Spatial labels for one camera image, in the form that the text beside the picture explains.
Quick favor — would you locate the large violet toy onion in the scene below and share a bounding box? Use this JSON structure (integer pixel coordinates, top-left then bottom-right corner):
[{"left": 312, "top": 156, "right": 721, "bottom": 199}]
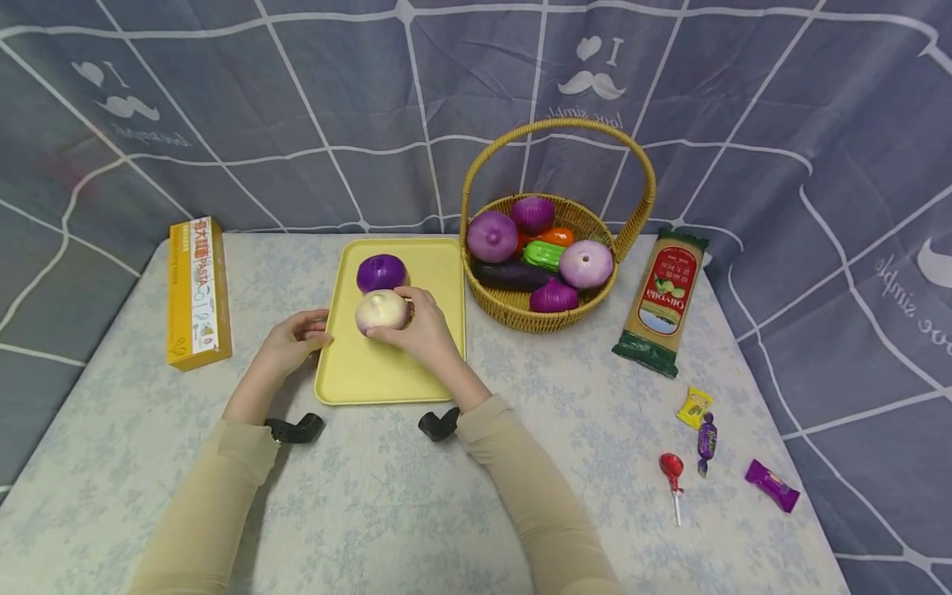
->
[{"left": 466, "top": 210, "right": 521, "bottom": 264}]

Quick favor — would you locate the pale cream toy onion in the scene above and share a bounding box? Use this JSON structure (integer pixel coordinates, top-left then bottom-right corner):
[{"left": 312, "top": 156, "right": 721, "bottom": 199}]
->
[{"left": 354, "top": 289, "right": 412, "bottom": 337}]

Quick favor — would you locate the red lollipop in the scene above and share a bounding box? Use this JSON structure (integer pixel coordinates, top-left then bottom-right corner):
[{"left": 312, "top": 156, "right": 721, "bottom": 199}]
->
[{"left": 658, "top": 452, "right": 685, "bottom": 528}]

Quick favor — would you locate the dark toy eggplant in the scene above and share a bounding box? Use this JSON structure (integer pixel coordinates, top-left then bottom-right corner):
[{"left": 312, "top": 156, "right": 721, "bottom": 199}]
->
[{"left": 470, "top": 259, "right": 556, "bottom": 293}]

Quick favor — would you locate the person's right forearm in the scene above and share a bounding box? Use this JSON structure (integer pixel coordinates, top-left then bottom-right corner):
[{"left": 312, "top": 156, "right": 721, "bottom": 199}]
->
[{"left": 437, "top": 357, "right": 625, "bottom": 595}]

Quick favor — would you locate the magenta candy packet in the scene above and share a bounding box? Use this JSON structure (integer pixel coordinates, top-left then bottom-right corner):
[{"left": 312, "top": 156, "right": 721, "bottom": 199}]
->
[{"left": 744, "top": 459, "right": 802, "bottom": 514}]

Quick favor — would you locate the yellow plastic tray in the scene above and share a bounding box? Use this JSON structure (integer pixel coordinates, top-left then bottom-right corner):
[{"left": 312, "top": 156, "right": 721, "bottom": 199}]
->
[{"left": 312, "top": 237, "right": 469, "bottom": 407}]

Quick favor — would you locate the purple twist-wrapped candy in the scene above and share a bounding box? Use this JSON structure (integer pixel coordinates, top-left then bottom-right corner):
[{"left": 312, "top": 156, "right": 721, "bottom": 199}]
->
[{"left": 696, "top": 412, "right": 719, "bottom": 479}]

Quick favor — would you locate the person's right hand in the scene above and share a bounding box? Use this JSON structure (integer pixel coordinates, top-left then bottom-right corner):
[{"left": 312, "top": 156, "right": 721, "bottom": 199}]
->
[{"left": 364, "top": 286, "right": 468, "bottom": 384}]

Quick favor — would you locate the green red pasta packet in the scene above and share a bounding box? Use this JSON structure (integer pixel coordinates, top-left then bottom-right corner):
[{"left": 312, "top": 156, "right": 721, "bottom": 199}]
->
[{"left": 611, "top": 226, "right": 711, "bottom": 379}]

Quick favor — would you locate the black wrist band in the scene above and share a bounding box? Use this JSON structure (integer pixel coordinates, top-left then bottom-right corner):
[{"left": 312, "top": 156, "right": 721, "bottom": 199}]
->
[
  {"left": 264, "top": 412, "right": 326, "bottom": 445},
  {"left": 416, "top": 406, "right": 462, "bottom": 444}
]

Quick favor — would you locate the magenta purple toy onion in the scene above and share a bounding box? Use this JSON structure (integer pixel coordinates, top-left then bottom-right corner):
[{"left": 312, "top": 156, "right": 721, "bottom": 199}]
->
[{"left": 509, "top": 195, "right": 558, "bottom": 236}]

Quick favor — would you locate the green toy pepper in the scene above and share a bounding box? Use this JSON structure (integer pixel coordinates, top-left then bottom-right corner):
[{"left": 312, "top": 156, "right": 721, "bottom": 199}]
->
[{"left": 521, "top": 240, "right": 569, "bottom": 274}]

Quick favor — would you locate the person's left forearm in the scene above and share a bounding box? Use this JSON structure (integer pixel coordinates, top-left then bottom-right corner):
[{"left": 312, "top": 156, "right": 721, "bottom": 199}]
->
[{"left": 127, "top": 374, "right": 290, "bottom": 595}]

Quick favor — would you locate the small magenta toy onion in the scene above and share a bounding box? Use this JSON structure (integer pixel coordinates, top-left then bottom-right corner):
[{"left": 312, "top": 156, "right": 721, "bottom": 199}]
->
[{"left": 528, "top": 278, "right": 580, "bottom": 314}]

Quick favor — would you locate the person's left hand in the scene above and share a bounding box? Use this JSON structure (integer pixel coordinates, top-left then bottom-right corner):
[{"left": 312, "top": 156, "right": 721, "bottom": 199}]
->
[{"left": 255, "top": 308, "right": 335, "bottom": 383}]

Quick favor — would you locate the woven wicker basket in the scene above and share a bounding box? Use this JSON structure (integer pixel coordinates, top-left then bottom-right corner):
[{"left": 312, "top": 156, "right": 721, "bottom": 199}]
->
[{"left": 458, "top": 117, "right": 659, "bottom": 335}]

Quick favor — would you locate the yellow candy packet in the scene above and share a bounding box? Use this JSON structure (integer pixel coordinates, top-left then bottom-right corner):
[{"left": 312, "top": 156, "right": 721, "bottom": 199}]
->
[{"left": 675, "top": 386, "right": 714, "bottom": 431}]

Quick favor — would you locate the dark purple toy onion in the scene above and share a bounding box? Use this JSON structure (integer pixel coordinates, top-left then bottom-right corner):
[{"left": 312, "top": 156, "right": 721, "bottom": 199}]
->
[{"left": 355, "top": 254, "right": 410, "bottom": 295}]

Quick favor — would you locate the yellow pasta box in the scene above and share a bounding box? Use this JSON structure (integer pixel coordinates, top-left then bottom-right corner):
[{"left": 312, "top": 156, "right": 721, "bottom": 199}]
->
[{"left": 166, "top": 216, "right": 234, "bottom": 373}]

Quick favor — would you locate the pale pink toy onion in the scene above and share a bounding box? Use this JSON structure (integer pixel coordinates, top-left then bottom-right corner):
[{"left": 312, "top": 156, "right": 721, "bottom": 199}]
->
[{"left": 558, "top": 239, "right": 616, "bottom": 291}]

